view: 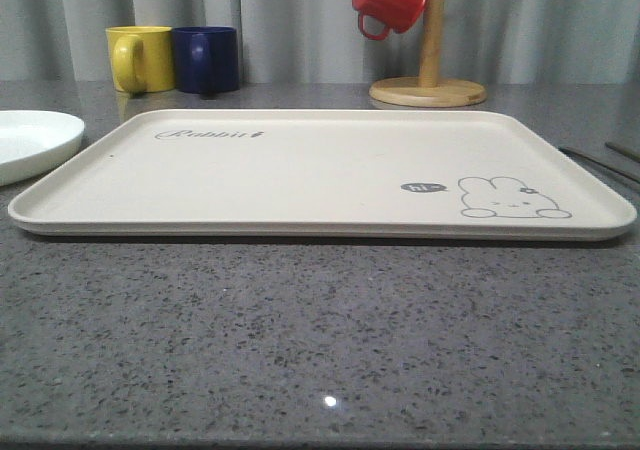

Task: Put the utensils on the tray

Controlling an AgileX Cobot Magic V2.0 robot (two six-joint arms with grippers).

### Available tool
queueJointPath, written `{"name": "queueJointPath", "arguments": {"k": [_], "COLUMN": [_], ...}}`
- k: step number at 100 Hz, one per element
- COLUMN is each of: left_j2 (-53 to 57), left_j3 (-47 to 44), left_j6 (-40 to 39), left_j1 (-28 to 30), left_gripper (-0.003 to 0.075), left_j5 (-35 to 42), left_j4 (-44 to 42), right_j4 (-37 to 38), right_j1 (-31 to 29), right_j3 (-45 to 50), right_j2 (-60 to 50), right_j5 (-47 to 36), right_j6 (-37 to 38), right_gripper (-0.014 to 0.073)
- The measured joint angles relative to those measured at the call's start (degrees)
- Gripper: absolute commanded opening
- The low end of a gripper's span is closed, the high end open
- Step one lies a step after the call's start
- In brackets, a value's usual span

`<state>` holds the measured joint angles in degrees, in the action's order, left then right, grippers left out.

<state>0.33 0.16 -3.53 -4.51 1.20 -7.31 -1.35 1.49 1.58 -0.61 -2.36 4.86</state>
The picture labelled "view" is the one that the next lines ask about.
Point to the white round plate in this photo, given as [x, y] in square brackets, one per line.
[35, 141]

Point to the silver metal fork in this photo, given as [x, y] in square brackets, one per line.
[573, 153]

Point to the beige rabbit serving tray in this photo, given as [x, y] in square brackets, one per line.
[361, 173]

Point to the wooden mug tree stand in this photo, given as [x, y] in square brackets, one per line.
[429, 89]

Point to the dark blue mug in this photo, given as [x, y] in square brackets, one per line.
[205, 59]

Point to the yellow mug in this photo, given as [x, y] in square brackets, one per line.
[141, 58]

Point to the grey curtain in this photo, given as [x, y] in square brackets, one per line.
[317, 41]

